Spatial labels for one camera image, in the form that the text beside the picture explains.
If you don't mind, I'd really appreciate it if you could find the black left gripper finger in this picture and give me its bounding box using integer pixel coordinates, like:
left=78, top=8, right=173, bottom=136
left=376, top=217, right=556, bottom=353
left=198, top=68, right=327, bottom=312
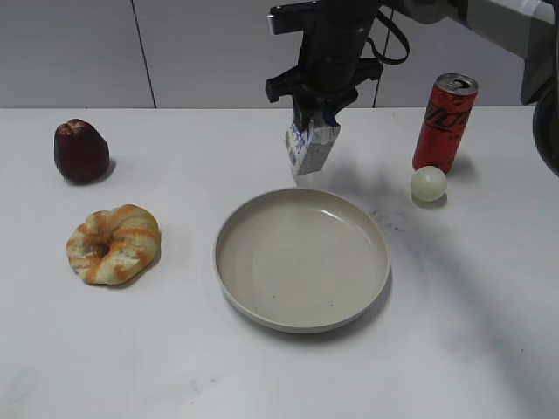
left=323, top=87, right=358, bottom=125

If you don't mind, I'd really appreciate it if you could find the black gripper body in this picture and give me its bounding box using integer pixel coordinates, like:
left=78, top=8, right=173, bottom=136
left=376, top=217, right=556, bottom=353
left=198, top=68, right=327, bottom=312
left=265, top=1, right=383, bottom=103

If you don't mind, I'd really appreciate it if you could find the dark red wax apple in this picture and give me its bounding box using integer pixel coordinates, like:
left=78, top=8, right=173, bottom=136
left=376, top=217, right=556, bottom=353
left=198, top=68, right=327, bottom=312
left=53, top=119, right=110, bottom=184

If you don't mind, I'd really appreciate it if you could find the orange striped bagel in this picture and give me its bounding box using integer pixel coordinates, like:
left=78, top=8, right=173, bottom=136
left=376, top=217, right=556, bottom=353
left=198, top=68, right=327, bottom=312
left=66, top=204, right=161, bottom=285

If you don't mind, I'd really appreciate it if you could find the pale white ball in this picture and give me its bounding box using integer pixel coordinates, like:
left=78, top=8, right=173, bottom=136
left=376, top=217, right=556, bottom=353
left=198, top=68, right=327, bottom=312
left=411, top=166, right=447, bottom=203

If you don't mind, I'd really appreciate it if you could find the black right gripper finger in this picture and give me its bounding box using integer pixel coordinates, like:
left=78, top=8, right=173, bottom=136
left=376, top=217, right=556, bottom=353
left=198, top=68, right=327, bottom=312
left=292, top=95, right=321, bottom=130

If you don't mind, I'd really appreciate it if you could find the red soda can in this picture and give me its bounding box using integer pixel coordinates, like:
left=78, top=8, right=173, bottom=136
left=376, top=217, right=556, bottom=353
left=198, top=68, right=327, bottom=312
left=412, top=73, right=478, bottom=174

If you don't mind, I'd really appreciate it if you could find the beige round plate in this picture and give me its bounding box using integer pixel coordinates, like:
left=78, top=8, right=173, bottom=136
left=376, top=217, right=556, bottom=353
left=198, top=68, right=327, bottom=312
left=213, top=188, right=391, bottom=334

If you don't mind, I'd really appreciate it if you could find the blue white milk carton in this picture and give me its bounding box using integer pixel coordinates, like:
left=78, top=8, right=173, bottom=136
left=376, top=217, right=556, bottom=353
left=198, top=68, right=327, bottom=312
left=285, top=111, right=341, bottom=176

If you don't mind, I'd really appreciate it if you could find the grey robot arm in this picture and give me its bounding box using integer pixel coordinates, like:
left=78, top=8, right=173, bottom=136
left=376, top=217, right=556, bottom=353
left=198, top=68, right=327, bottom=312
left=266, top=1, right=558, bottom=172

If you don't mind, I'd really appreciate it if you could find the black cable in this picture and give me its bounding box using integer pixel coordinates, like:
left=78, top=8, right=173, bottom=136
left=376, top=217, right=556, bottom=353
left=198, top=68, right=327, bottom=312
left=365, top=6, right=411, bottom=66

